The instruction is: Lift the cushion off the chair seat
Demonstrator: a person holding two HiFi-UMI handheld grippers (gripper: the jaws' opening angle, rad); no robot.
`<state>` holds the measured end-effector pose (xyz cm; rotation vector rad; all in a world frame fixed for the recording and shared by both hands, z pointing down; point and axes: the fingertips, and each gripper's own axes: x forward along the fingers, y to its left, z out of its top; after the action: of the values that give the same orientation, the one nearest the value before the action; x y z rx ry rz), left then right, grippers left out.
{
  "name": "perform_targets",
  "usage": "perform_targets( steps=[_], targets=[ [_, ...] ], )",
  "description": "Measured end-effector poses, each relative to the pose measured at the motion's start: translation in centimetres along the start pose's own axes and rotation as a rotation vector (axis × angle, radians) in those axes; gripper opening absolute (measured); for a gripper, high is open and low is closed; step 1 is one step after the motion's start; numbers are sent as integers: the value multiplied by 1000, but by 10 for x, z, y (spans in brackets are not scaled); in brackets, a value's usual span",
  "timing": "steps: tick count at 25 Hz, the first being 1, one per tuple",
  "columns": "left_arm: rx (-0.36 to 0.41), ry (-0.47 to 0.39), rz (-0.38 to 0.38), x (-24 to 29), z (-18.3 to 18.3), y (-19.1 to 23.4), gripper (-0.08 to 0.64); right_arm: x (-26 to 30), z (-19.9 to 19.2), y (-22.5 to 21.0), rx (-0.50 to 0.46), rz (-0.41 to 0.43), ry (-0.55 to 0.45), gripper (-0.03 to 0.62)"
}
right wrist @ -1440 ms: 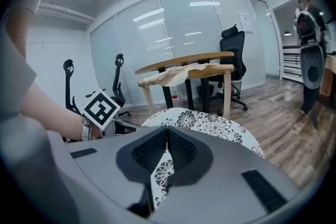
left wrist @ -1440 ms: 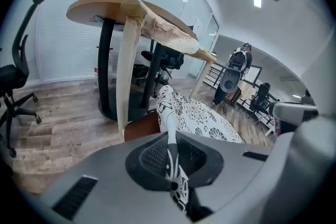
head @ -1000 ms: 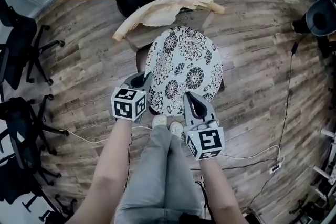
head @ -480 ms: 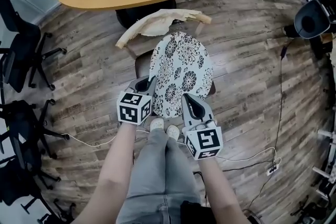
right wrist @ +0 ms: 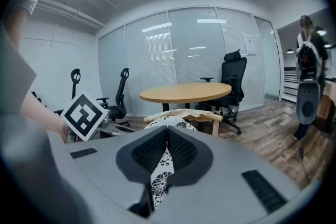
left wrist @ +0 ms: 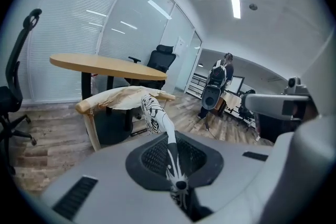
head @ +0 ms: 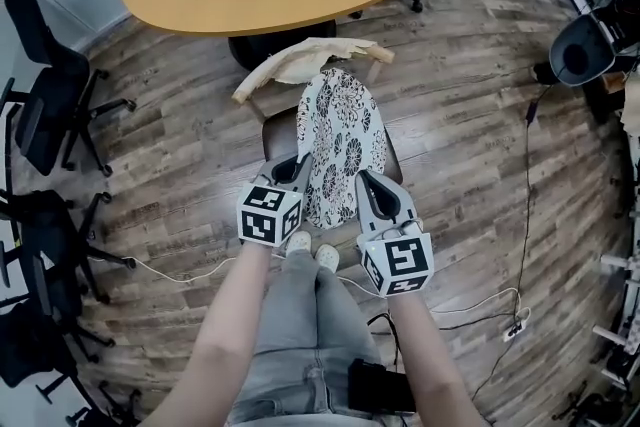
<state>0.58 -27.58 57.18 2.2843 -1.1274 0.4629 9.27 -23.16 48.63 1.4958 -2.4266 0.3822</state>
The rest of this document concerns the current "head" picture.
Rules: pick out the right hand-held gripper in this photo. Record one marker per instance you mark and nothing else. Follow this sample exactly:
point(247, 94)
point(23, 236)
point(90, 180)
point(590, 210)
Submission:
point(405, 262)

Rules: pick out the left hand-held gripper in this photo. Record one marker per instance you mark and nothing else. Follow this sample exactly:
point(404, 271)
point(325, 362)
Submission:
point(265, 215)

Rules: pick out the wooden chair with dark seat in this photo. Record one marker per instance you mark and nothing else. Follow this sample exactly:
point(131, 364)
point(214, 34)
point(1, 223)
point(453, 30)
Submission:
point(280, 140)

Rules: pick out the floral black white round cushion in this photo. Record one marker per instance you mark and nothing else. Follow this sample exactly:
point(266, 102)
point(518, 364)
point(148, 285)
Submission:
point(340, 130)

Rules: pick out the person's right forearm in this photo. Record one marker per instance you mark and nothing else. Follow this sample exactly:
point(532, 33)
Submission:
point(425, 355)

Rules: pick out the person's left forearm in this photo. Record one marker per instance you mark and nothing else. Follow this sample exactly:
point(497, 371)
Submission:
point(220, 340)

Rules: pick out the cream cloth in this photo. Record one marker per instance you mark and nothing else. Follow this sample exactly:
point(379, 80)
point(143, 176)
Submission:
point(305, 60)

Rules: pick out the person's white right shoe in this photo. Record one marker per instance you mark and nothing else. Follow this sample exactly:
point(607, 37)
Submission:
point(328, 257)

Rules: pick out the black table base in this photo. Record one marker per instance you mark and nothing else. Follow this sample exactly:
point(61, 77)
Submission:
point(260, 47)

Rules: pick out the person's legs in grey jeans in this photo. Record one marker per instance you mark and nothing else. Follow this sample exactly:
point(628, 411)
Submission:
point(300, 340)

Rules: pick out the white power strip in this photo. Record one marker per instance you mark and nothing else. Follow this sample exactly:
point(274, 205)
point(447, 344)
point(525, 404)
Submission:
point(516, 330)

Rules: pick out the black waist pouch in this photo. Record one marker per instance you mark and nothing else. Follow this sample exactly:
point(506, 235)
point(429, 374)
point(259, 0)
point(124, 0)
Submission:
point(380, 387)

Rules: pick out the white slatted rack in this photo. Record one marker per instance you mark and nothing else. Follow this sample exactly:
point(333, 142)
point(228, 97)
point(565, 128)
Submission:
point(622, 305)

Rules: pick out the table with beige cloth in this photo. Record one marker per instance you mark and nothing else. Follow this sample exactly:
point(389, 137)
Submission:
point(631, 110)

